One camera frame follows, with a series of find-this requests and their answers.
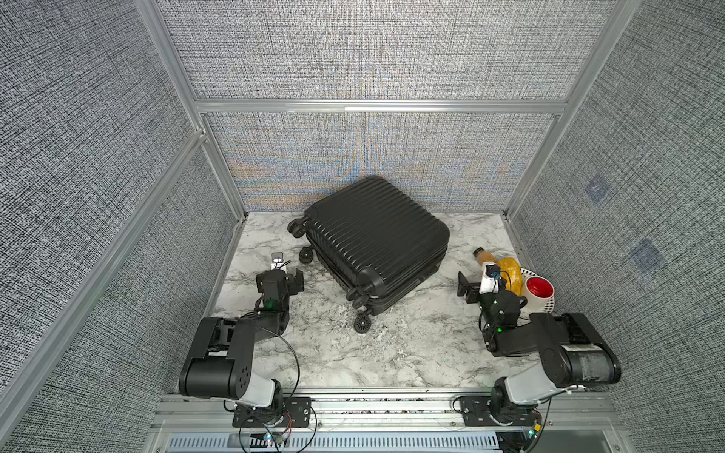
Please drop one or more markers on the yellow mesh sponge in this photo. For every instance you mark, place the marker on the yellow mesh sponge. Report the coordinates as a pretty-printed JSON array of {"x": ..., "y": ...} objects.
[{"x": 511, "y": 272}]

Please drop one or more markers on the red and white cup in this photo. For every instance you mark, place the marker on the red and white cup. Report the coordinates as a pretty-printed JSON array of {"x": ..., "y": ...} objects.
[{"x": 540, "y": 294}]

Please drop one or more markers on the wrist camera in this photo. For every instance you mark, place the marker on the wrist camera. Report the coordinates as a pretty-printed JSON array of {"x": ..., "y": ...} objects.
[
  {"x": 277, "y": 260},
  {"x": 490, "y": 280}
]

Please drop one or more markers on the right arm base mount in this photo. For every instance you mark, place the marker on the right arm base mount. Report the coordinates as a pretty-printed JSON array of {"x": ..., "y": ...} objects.
[{"x": 479, "y": 411}]

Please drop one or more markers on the white perforated plate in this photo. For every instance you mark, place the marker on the white perforated plate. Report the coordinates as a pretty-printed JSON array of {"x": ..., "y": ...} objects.
[{"x": 525, "y": 311}]

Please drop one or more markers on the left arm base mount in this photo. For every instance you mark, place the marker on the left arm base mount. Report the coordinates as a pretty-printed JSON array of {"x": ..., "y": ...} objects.
[{"x": 294, "y": 414}]

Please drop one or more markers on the aluminium front rail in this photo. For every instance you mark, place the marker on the aluminium front rail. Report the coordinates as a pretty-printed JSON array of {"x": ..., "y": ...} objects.
[{"x": 391, "y": 409}]

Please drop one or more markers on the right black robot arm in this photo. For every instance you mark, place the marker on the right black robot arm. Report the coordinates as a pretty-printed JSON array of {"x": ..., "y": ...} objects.
[{"x": 572, "y": 354}]

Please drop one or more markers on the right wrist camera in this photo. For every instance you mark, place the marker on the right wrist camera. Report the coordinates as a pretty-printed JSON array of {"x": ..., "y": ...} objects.
[{"x": 490, "y": 280}]

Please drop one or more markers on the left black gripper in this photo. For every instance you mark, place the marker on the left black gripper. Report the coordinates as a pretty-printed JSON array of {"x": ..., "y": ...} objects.
[{"x": 295, "y": 282}]

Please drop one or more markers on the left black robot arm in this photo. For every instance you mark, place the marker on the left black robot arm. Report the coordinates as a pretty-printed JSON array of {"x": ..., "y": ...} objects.
[{"x": 219, "y": 363}]

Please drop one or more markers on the black hard-shell suitcase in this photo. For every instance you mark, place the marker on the black hard-shell suitcase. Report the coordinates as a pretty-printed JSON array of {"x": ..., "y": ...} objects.
[{"x": 377, "y": 242}]

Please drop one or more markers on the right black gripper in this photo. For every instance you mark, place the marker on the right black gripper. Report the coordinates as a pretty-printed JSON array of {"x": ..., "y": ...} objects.
[{"x": 464, "y": 286}]

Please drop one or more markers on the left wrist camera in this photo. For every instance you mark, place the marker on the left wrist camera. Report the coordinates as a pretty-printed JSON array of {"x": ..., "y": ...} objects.
[{"x": 277, "y": 260}]

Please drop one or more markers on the brown bottle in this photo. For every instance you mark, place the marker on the brown bottle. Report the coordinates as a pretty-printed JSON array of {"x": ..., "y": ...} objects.
[{"x": 484, "y": 257}]

